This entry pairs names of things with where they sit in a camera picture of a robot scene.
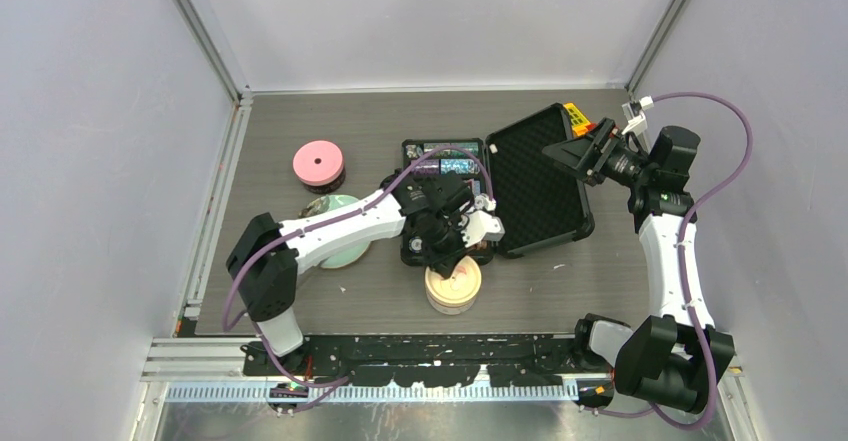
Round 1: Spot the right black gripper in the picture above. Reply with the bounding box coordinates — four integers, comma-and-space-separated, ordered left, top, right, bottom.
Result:
544, 117, 656, 189

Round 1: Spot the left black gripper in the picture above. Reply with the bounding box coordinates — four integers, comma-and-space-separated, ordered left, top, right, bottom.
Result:
421, 213, 477, 278

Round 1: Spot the beige round lid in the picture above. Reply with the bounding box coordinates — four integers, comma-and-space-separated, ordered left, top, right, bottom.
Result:
424, 256, 482, 294

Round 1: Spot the pink round lid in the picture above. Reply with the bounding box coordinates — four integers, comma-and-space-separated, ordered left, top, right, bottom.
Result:
292, 140, 345, 187

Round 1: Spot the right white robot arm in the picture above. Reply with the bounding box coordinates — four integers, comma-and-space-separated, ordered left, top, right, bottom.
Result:
542, 119, 735, 414

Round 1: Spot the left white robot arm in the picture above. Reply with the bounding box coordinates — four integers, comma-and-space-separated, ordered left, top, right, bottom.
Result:
225, 173, 504, 375

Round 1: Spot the white red steel lunch box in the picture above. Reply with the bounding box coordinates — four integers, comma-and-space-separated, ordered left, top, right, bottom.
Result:
426, 291, 479, 316

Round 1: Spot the yellow red emergency stop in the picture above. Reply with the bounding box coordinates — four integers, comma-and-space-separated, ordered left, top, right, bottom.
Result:
563, 103, 596, 137

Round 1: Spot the black poker chip case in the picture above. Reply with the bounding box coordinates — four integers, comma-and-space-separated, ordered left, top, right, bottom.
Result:
401, 103, 595, 264

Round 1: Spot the light green plate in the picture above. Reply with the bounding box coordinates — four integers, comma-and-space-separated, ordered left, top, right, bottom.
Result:
298, 194, 370, 270

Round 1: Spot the steel bowl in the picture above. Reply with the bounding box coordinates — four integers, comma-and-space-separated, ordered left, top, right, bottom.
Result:
303, 176, 345, 195

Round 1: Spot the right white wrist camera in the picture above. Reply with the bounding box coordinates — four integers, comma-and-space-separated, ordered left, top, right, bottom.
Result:
621, 96, 654, 136

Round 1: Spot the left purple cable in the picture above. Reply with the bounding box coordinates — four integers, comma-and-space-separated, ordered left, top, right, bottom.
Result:
220, 146, 496, 416

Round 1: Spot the purple cable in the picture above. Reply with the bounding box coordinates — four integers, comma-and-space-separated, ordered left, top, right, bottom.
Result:
220, 146, 496, 416
596, 91, 755, 433

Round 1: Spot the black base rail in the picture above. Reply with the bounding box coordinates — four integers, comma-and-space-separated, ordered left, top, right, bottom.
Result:
240, 334, 615, 388

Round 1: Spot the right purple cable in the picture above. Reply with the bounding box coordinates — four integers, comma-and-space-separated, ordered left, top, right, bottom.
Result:
596, 91, 755, 433

